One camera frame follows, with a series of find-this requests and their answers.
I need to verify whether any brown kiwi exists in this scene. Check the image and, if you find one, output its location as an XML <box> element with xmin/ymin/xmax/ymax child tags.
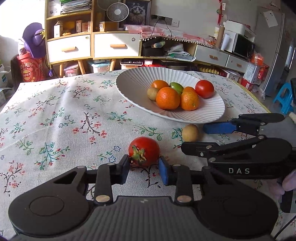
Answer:
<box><xmin>182</xmin><ymin>124</ymin><xmax>199</xmax><ymax>142</ymax></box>

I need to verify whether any red tomato with stem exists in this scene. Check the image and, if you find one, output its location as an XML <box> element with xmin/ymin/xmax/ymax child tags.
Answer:
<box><xmin>128</xmin><ymin>137</ymin><xmax>160</xmax><ymax>167</ymax></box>

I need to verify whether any small orange mandarin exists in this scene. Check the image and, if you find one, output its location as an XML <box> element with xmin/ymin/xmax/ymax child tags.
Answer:
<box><xmin>180</xmin><ymin>91</ymin><xmax>200</xmax><ymax>111</ymax></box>

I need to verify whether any large orange mandarin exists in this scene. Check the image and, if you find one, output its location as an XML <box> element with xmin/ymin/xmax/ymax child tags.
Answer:
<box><xmin>156</xmin><ymin>87</ymin><xmax>181</xmax><ymax>110</ymax></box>

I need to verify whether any smooth orange persimmon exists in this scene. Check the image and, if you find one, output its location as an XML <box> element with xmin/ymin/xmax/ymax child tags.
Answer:
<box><xmin>183</xmin><ymin>86</ymin><xmax>196</xmax><ymax>93</ymax></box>

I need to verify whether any right hand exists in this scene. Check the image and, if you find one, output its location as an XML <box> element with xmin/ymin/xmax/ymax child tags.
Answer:
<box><xmin>266</xmin><ymin>170</ymin><xmax>296</xmax><ymax>200</ymax></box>

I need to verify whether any blue plastic stool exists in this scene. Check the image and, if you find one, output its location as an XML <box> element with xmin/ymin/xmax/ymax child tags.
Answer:
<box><xmin>273</xmin><ymin>82</ymin><xmax>295</xmax><ymax>115</ymax></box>

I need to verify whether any green fruit back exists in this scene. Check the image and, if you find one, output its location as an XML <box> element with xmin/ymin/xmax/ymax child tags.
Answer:
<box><xmin>170</xmin><ymin>82</ymin><xmax>184</xmax><ymax>94</ymax></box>

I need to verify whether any floral tablecloth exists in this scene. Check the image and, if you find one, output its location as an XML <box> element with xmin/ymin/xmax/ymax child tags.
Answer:
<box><xmin>1</xmin><ymin>71</ymin><xmax>268</xmax><ymax>239</ymax></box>

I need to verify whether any kiwi in plate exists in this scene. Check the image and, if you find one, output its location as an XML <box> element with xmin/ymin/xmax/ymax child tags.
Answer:
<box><xmin>147</xmin><ymin>87</ymin><xmax>159</xmax><ymax>101</ymax></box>

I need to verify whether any orange persimmon in plate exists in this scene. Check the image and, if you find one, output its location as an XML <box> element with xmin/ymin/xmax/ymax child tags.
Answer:
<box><xmin>151</xmin><ymin>80</ymin><xmax>169</xmax><ymax>90</ymax></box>

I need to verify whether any black microwave oven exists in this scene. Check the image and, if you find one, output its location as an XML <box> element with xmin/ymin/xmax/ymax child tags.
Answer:
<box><xmin>220</xmin><ymin>30</ymin><xmax>255</xmax><ymax>59</ymax></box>

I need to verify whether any silver refrigerator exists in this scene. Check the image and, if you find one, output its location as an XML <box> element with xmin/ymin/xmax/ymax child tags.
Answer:
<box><xmin>255</xmin><ymin>6</ymin><xmax>295</xmax><ymax>96</ymax></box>

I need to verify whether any low wooden tv cabinet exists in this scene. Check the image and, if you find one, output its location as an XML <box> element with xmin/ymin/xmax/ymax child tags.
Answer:
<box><xmin>140</xmin><ymin>38</ymin><xmax>250</xmax><ymax>75</ymax></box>

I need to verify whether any pink floral cloth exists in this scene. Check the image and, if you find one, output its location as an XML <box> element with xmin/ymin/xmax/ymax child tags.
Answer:
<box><xmin>125</xmin><ymin>25</ymin><xmax>213</xmax><ymax>46</ymax></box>

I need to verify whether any red snack bucket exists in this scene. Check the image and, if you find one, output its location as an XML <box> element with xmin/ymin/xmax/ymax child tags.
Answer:
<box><xmin>16</xmin><ymin>52</ymin><xmax>45</xmax><ymax>82</ymax></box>

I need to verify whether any wooden shelf cabinet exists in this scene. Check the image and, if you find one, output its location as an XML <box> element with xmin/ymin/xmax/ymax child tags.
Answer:
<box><xmin>45</xmin><ymin>1</ymin><xmax>142</xmax><ymax>76</ymax></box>

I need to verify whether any framed cat picture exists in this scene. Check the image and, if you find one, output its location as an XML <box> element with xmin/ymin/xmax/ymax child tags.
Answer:
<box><xmin>125</xmin><ymin>0</ymin><xmax>152</xmax><ymax>26</ymax></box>

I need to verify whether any purple toy figure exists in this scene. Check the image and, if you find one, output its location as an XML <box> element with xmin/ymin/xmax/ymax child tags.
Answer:
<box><xmin>23</xmin><ymin>23</ymin><xmax>46</xmax><ymax>59</ymax></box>

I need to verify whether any white desk fan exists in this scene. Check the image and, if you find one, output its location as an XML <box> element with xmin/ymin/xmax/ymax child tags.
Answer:
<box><xmin>106</xmin><ymin>2</ymin><xmax>130</xmax><ymax>30</ymax></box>

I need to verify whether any stack of papers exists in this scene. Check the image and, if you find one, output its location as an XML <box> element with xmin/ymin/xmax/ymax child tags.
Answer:
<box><xmin>60</xmin><ymin>0</ymin><xmax>92</xmax><ymax>14</ymax></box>

